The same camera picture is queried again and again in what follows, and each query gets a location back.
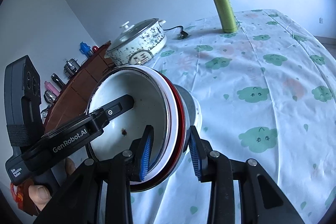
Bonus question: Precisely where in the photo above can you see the small white enamel bowl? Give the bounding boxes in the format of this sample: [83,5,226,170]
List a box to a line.
[86,67,171,174]

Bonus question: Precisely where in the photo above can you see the black thermos flask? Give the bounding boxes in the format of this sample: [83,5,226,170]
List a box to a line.
[51,72,65,89]

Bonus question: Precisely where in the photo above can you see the steel rice cooker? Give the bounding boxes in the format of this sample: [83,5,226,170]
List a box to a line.
[64,58,80,75]

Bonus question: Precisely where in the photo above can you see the brown wooden sideboard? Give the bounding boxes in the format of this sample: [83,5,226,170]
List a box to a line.
[42,40,116,135]

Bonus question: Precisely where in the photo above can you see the blue water bottle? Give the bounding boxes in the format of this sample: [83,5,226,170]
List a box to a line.
[79,42,91,58]

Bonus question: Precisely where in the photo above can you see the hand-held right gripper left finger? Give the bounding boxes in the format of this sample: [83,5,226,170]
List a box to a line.
[33,124,154,224]

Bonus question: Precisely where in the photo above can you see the pink thermos flask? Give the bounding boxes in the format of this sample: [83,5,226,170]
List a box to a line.
[44,81,60,96]

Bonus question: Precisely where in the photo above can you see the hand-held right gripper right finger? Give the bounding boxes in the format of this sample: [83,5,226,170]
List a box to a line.
[189,125,306,224]

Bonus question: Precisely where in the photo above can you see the speckled white electric pot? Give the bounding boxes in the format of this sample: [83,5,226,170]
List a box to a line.
[104,20,168,67]

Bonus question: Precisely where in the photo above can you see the steel kettle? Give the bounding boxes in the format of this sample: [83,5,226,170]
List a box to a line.
[43,90,57,104]

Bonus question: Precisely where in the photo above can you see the white tablecloth green clouds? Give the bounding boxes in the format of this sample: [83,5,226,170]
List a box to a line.
[130,9,336,224]

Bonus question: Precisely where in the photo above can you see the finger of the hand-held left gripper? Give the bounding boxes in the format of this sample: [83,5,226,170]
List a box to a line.
[90,94,135,130]

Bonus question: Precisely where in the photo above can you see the person's left hand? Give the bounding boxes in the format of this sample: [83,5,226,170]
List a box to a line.
[28,157,76,212]

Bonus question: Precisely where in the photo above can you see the dark red rimmed plate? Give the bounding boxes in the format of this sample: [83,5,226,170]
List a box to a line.
[130,84,202,193]

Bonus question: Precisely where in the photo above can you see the green thermos bottle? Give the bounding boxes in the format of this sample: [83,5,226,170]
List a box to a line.
[209,0,238,33]

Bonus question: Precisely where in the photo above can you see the white red plastic plate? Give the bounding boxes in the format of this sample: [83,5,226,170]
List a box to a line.
[126,65,184,189]

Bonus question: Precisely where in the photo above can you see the glass pot lid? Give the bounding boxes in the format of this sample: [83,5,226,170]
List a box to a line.
[107,19,160,52]

